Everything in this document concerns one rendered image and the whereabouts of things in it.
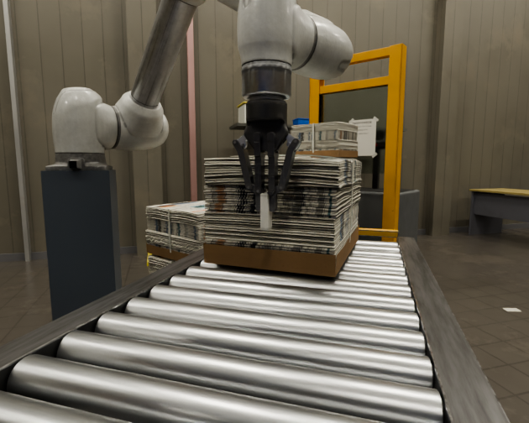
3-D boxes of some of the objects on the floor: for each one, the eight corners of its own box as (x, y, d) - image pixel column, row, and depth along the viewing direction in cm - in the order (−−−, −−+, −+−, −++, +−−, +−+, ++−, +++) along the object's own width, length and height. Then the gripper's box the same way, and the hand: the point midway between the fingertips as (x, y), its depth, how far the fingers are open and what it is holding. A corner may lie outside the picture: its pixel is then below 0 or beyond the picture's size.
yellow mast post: (379, 297, 279) (390, 45, 255) (383, 295, 285) (394, 49, 262) (390, 300, 273) (402, 43, 249) (395, 297, 280) (406, 46, 256)
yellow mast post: (306, 280, 320) (309, 62, 296) (311, 278, 327) (315, 65, 303) (315, 282, 314) (319, 60, 290) (320, 279, 321) (325, 62, 297)
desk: (500, 232, 549) (503, 188, 541) (593, 250, 431) (599, 195, 423) (465, 234, 532) (468, 189, 523) (553, 254, 413) (560, 195, 405)
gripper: (306, 101, 67) (304, 228, 70) (240, 105, 71) (241, 225, 74) (297, 94, 60) (295, 235, 63) (225, 98, 64) (227, 231, 67)
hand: (266, 211), depth 68 cm, fingers closed
